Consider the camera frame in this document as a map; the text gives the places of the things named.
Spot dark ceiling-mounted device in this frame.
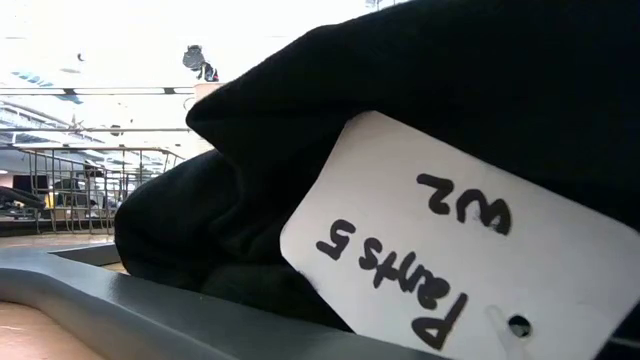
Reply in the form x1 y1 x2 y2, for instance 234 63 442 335
181 43 220 83

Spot grey clothes hanger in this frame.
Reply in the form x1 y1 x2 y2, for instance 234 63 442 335
0 242 446 360

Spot black pants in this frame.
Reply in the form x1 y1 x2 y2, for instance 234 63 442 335
113 0 640 360

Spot metal wire basket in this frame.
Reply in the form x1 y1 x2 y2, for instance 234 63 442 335
9 146 186 236

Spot white handwritten paper tag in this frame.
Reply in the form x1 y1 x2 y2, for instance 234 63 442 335
278 109 640 360

